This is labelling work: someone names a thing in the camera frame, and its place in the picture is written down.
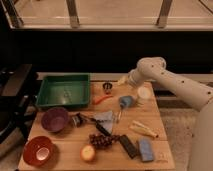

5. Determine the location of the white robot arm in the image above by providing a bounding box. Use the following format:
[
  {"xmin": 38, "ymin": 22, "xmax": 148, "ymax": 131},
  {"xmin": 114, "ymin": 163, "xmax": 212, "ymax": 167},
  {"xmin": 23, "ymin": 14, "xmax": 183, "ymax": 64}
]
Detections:
[{"xmin": 118, "ymin": 57, "xmax": 213, "ymax": 171}]

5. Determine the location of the apple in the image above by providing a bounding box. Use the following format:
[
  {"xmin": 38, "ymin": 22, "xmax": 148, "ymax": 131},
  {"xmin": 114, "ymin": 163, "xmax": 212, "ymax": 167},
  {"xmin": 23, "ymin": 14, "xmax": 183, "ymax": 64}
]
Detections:
[{"xmin": 80, "ymin": 145, "xmax": 96, "ymax": 162}]

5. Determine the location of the green plastic tray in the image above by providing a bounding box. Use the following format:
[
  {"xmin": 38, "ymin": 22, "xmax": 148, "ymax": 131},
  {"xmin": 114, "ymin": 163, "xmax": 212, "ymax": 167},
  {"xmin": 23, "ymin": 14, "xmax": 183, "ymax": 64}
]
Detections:
[{"xmin": 36, "ymin": 74, "xmax": 90, "ymax": 109}]

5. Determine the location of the grey cloth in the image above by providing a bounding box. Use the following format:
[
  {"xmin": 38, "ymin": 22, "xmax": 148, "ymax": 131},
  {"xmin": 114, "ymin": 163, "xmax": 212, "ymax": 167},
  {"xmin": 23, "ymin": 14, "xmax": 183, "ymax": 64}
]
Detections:
[{"xmin": 94, "ymin": 111, "xmax": 114, "ymax": 133}]

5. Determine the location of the purple bowl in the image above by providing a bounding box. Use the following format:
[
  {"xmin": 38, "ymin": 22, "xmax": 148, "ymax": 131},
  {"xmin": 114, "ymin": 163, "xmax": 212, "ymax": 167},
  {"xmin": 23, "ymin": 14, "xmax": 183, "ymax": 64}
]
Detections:
[{"xmin": 41, "ymin": 107, "xmax": 69, "ymax": 132}]

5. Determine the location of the black handled knife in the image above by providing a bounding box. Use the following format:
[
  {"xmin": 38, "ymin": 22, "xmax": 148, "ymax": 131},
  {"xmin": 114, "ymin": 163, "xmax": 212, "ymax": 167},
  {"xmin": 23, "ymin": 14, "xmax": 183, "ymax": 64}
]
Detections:
[{"xmin": 81, "ymin": 114, "xmax": 111, "ymax": 136}]

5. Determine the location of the small metal can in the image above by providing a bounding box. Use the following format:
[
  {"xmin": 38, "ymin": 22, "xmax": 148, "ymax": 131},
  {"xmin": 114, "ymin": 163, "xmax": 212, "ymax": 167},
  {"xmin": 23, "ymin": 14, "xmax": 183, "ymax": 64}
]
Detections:
[{"xmin": 72, "ymin": 113, "xmax": 85, "ymax": 127}]

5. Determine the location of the red bowl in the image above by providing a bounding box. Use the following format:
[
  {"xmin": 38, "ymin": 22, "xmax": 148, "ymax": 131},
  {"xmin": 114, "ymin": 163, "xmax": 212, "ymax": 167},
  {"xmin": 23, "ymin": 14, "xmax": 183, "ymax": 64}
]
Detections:
[{"xmin": 23, "ymin": 136, "xmax": 53, "ymax": 167}]

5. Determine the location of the blue sponge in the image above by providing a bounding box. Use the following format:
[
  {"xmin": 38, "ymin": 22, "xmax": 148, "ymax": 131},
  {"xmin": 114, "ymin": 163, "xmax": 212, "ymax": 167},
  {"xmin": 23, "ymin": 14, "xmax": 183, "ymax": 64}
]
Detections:
[{"xmin": 138, "ymin": 138, "xmax": 154, "ymax": 162}]

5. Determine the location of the black eraser block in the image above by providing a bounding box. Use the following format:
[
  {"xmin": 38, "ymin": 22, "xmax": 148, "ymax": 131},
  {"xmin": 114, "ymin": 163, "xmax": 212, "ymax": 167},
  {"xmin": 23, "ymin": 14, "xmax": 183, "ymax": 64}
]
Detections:
[{"xmin": 119, "ymin": 135, "xmax": 138, "ymax": 159}]

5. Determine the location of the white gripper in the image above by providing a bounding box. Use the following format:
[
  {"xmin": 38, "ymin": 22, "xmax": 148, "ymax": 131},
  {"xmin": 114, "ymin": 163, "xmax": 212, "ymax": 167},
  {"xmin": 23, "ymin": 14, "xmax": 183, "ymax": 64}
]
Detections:
[{"xmin": 117, "ymin": 69, "xmax": 142, "ymax": 87}]

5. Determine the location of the orange carrot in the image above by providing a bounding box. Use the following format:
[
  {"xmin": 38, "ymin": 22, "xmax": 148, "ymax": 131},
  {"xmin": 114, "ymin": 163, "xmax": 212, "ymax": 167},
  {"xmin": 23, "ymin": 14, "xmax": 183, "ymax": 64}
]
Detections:
[{"xmin": 92, "ymin": 95, "xmax": 113, "ymax": 105}]

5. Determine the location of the white cup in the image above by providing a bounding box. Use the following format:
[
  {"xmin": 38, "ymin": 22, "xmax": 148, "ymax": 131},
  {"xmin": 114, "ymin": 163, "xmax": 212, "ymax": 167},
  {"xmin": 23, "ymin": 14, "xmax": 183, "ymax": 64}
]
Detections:
[{"xmin": 137, "ymin": 86, "xmax": 151, "ymax": 105}]

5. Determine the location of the black chair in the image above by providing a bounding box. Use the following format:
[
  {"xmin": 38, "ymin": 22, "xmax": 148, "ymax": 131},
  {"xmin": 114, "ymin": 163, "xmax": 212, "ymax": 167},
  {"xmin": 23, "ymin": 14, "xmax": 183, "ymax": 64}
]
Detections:
[{"xmin": 0, "ymin": 64, "xmax": 38, "ymax": 144}]

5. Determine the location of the bunch of dark grapes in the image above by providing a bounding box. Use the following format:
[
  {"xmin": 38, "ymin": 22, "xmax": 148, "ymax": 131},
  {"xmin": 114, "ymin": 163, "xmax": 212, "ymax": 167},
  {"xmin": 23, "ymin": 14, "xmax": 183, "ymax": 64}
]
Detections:
[{"xmin": 89, "ymin": 134, "xmax": 119, "ymax": 149}]

